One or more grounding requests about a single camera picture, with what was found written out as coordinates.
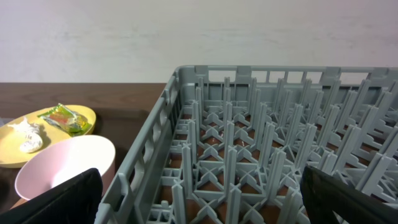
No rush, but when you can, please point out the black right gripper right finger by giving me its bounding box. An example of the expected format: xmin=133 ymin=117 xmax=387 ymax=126
xmin=300 ymin=166 xmax=397 ymax=224

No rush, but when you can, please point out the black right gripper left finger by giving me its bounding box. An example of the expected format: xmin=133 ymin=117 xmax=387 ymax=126
xmin=1 ymin=168 xmax=103 ymax=224

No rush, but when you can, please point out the pink bowl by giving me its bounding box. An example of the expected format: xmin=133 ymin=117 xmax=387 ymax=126
xmin=14 ymin=135 xmax=116 ymax=200

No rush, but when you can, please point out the white tissue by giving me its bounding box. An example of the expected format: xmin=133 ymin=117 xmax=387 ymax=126
xmin=8 ymin=117 xmax=44 ymax=153

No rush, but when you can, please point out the green snack wrapper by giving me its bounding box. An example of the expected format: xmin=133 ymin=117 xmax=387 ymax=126
xmin=37 ymin=103 xmax=92 ymax=137

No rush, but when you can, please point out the grey dishwasher rack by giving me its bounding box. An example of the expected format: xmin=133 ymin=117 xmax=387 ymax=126
xmin=95 ymin=65 xmax=397 ymax=223

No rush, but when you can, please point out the yellow plate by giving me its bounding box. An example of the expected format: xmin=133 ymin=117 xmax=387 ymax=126
xmin=0 ymin=105 xmax=97 ymax=169

